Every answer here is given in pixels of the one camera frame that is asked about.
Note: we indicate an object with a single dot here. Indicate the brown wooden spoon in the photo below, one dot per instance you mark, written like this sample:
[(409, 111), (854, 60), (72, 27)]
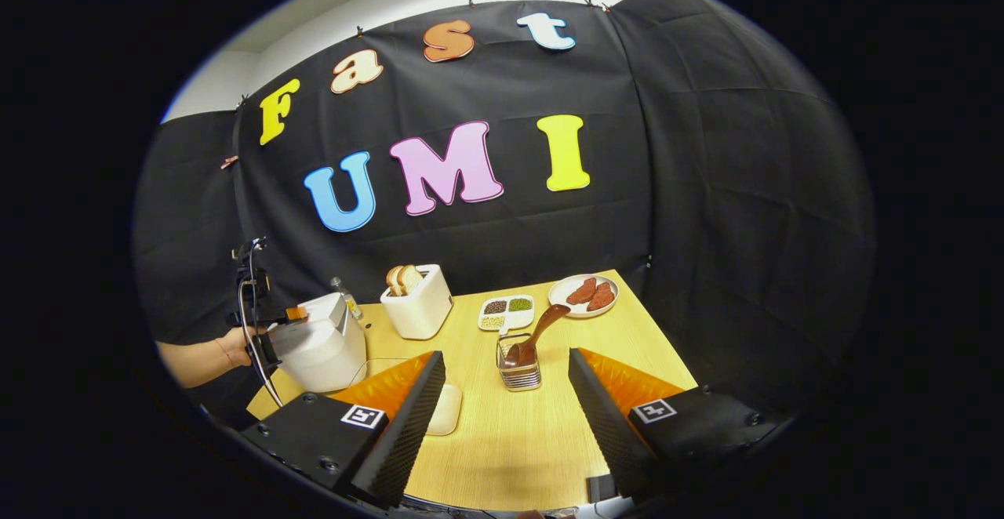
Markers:
[(541, 331)]

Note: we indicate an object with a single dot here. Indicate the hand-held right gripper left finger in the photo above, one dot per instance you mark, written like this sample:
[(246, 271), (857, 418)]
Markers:
[(404, 440)]

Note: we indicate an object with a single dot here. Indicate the white rice cooker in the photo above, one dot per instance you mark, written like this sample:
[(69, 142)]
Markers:
[(321, 350)]

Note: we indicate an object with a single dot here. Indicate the red meat piece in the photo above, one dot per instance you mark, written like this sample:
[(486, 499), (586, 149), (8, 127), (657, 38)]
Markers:
[(601, 297), (581, 292)]

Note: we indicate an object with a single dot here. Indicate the toasted bread slice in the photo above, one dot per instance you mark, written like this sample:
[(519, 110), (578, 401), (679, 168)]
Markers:
[(411, 277), (393, 281)]

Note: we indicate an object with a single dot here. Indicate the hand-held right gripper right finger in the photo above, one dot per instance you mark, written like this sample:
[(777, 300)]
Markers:
[(608, 440)]

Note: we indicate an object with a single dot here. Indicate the clear container of rice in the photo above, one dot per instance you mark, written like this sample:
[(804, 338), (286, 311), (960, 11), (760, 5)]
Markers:
[(445, 413)]

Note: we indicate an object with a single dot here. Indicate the black backdrop cloth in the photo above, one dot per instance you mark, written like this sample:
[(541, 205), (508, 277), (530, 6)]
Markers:
[(722, 190)]

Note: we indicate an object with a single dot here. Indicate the clear plastic bottle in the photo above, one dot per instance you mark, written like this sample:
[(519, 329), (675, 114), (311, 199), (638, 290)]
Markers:
[(345, 299)]

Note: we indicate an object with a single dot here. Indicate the white round plate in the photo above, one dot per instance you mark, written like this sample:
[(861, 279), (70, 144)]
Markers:
[(561, 303)]

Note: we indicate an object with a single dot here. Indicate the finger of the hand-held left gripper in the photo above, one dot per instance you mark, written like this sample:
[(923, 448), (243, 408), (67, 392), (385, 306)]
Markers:
[(296, 313)]

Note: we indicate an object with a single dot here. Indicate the white divided dish of beans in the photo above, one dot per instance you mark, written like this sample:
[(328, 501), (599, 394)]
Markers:
[(506, 313)]

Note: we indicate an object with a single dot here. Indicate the white toaster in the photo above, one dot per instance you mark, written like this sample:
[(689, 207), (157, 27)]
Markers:
[(420, 315)]

